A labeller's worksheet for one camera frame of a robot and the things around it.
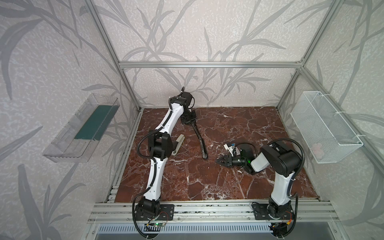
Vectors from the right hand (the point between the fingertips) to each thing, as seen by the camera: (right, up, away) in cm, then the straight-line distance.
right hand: (218, 158), depth 90 cm
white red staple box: (+6, +8, -1) cm, 10 cm away
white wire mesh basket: (+44, +16, -27) cm, 54 cm away
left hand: (-12, +25, +6) cm, 29 cm away
